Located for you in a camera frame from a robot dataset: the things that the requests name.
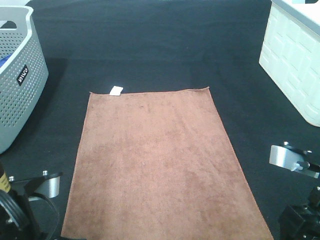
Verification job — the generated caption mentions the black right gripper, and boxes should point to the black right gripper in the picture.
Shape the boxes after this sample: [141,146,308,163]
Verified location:
[278,186,320,240]

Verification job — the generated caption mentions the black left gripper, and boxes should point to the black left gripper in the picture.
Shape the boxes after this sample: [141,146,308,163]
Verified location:
[0,166,63,240]

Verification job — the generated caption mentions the brown microfibre towel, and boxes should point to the brown microfibre towel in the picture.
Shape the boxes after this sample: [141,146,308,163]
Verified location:
[61,88,272,240]

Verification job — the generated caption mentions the white towel label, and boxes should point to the white towel label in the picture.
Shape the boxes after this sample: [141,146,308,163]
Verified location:
[109,86,124,97]

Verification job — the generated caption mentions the grey perforated laundry basket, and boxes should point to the grey perforated laundry basket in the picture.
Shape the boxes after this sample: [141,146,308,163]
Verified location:
[0,2,49,153]

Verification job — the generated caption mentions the blue cloth in basket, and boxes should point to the blue cloth in basket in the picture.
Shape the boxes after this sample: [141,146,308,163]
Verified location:
[0,54,12,67]

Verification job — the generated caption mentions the white plastic storage box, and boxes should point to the white plastic storage box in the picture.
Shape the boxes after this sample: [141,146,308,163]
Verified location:
[258,0,320,127]

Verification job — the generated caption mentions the black table cloth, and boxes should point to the black table cloth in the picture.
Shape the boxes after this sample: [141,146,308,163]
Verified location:
[0,0,320,240]

